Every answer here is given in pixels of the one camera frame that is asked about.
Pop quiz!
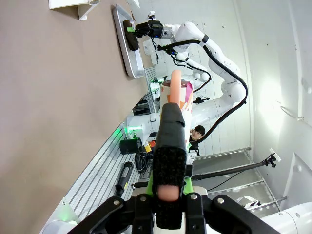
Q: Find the black cylindrical tool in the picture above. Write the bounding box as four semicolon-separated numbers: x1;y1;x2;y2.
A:
115;161;135;196

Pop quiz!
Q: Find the black mesh pen cup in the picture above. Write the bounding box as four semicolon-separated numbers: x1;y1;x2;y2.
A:
119;137;143;155

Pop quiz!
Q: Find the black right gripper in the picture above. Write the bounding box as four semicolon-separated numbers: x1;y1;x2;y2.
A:
126;20;163;39

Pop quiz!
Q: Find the seated person with black hair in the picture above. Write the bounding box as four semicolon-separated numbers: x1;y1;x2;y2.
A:
188;124;207;162

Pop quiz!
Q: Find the small white jointed robot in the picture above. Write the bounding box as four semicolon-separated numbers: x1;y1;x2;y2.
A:
174;52;212;82

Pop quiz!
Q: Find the black right arm cable sleeve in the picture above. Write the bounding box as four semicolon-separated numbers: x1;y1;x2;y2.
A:
155;39;249;145

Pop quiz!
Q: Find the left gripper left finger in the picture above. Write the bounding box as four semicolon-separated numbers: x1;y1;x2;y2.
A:
72;178;157;234

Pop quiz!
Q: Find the black cable bundle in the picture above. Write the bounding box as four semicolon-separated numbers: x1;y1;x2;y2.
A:
135;150;154;180

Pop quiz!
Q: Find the yellow emergency stop box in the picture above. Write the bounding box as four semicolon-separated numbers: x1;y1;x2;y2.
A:
143;140;157;154

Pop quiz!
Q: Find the dark brown cloth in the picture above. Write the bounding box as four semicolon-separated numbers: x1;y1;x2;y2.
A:
122;19;139;51

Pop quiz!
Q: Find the silver metal tray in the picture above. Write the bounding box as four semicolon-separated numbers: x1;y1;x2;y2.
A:
112;3;145;79

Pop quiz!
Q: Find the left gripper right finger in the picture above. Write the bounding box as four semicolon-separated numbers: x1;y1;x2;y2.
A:
182;177;276;234

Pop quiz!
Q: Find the white lint roller holder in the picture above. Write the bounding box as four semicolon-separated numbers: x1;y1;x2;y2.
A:
48;0;101;21

